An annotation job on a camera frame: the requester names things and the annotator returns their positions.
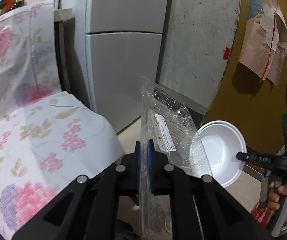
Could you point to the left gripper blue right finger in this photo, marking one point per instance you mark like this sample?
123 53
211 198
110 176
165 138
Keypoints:
150 155

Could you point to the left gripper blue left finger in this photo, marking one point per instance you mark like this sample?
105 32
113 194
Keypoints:
138 169

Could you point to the clear plastic clamshell tray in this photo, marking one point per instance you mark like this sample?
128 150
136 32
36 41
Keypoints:
169 123

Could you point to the orange white paper bowl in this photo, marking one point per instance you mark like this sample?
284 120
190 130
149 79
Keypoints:
222 141

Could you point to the floral tablecloth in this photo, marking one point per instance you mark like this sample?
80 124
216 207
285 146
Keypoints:
47 136

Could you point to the grey white refrigerator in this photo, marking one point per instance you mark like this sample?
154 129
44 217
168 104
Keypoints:
109 46

